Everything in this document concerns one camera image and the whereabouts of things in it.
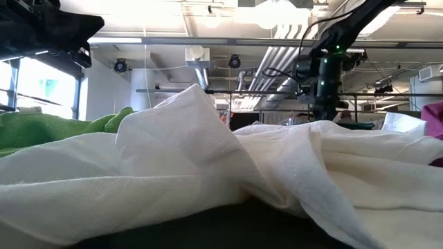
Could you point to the magenta towel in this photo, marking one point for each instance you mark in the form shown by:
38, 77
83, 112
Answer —
434, 119

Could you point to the white towel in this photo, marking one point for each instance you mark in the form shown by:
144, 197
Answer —
194, 145

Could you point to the black towel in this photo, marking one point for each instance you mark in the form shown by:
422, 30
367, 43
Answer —
52, 26

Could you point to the lime green towel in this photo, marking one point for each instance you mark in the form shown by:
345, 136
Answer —
31, 129

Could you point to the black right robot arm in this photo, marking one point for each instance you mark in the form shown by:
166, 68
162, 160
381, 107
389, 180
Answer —
360, 19

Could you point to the clear plastic basket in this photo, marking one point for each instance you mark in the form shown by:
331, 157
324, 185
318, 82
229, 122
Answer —
294, 121

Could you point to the person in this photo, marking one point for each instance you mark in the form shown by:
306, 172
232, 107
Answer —
346, 115

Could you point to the white ventilation ducts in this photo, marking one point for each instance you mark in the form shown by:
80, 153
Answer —
273, 62

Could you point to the black partition panel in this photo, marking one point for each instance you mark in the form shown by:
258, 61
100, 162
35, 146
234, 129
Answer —
244, 121

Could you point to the orange floral poster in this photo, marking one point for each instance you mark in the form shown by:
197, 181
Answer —
224, 118

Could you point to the white ceiling unit box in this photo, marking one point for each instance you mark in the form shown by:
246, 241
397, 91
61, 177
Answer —
197, 57

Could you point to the black table mat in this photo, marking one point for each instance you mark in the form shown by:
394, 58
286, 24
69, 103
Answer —
207, 231

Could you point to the long white light bar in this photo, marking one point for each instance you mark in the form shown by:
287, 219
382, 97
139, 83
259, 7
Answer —
117, 40

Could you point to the bright window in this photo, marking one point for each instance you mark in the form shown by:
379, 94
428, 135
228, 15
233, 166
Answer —
45, 90

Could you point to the black ceiling-mounted camera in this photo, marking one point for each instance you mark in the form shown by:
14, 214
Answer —
384, 90

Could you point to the black distant frame rail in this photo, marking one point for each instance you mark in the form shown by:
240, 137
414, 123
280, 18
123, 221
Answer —
242, 92

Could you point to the grey aluminium frame beam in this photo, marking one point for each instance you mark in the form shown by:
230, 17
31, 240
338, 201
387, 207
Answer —
242, 41

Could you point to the white wall vent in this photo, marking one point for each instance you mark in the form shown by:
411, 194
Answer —
431, 72

